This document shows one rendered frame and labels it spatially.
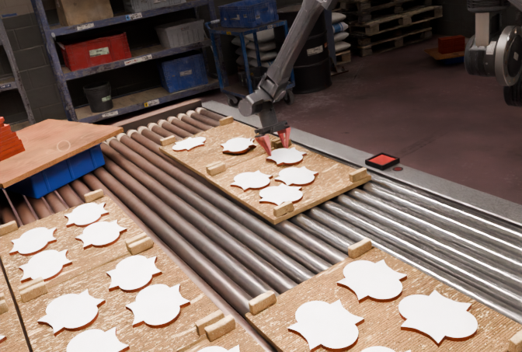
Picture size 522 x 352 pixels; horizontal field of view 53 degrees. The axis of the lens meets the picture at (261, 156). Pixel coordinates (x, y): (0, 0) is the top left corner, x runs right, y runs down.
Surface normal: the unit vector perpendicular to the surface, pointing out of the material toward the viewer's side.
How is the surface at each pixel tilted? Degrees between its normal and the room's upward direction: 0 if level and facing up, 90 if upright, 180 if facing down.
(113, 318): 0
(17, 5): 90
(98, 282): 0
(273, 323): 0
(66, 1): 96
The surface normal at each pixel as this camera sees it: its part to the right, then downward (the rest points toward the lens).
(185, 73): 0.39, 0.30
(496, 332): -0.15, -0.91
